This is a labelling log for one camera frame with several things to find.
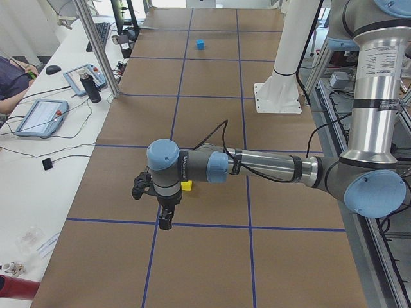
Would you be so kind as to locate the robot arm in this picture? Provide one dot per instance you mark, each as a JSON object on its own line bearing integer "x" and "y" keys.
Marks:
{"x": 364, "y": 176}

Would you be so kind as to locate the seated person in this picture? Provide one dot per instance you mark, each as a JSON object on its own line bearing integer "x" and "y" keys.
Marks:
{"x": 16, "y": 78}

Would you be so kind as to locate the blue block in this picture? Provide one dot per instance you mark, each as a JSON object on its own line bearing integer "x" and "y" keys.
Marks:
{"x": 200, "y": 44}

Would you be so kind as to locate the black computer mouse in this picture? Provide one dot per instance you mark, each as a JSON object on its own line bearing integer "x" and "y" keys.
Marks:
{"x": 52, "y": 69}

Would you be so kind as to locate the black keyboard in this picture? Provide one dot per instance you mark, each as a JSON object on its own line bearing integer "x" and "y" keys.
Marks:
{"x": 103, "y": 30}

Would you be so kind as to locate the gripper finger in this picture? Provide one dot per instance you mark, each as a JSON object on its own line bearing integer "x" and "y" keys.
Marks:
{"x": 163, "y": 219}
{"x": 169, "y": 217}

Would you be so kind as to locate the near teach pendant tablet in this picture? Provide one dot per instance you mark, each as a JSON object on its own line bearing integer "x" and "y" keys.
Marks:
{"x": 43, "y": 118}

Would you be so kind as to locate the far teach pendant tablet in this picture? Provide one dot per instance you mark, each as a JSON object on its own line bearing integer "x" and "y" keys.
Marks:
{"x": 73, "y": 78}

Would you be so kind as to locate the aluminium frame post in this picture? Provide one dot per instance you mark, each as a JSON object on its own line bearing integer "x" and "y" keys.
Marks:
{"x": 98, "y": 49}

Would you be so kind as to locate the yellow block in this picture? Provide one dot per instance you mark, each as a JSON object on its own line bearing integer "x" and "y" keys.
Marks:
{"x": 187, "y": 185}

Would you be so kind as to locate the white camera stand post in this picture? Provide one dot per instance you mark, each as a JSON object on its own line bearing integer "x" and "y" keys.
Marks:
{"x": 279, "y": 94}

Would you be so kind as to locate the small black square pad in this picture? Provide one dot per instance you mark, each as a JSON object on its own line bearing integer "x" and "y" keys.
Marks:
{"x": 47, "y": 164}

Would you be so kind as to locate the black water bottle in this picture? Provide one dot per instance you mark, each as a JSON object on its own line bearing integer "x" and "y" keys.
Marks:
{"x": 89, "y": 85}

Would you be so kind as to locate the teach pendant tablet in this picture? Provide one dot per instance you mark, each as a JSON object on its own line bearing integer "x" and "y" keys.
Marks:
{"x": 73, "y": 78}
{"x": 43, "y": 118}

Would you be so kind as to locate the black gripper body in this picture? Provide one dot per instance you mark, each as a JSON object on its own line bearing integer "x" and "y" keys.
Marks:
{"x": 169, "y": 201}

